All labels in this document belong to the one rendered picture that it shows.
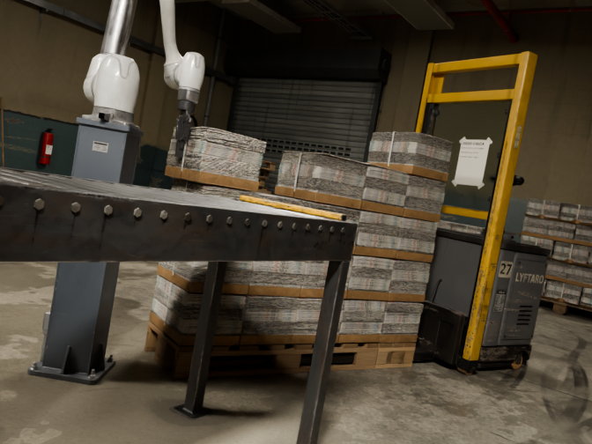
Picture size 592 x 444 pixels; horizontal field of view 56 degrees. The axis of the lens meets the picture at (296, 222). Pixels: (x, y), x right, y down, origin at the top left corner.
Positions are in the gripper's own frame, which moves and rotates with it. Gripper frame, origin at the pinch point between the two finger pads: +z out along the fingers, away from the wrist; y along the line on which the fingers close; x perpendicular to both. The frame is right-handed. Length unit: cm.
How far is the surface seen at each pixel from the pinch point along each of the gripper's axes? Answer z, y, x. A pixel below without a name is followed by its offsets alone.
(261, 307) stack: 64, -19, -43
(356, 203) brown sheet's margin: 10, -18, -89
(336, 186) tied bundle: 4, -17, -75
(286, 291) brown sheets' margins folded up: 56, -19, -56
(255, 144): -7.4, -19.3, -25.9
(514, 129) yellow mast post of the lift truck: -46, -37, -176
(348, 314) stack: 67, -19, -96
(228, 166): 3.7, -18.6, -15.1
